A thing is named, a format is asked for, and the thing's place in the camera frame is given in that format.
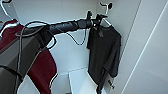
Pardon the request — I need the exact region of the white clothes hanger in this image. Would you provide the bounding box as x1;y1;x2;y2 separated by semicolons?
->
97;2;113;30

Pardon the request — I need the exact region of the black garment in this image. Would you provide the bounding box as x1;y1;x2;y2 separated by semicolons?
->
86;24;122;94

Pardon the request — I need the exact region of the white wardrobe door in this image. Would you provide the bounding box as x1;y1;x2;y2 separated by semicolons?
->
120;0;168;94

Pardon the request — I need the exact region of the black wardrobe hook peg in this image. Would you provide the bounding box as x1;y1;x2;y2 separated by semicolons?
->
99;2;114;10

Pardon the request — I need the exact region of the white wardrobe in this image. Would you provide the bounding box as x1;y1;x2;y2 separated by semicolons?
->
0;0;143;94

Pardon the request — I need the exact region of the white inner drawer unit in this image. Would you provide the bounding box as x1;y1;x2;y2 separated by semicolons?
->
65;67;108;94

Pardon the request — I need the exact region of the maroon garment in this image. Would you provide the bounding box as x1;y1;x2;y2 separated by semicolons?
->
0;18;58;94

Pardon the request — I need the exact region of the small dark wardrobe hinge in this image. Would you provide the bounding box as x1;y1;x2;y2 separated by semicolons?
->
106;79;116;91

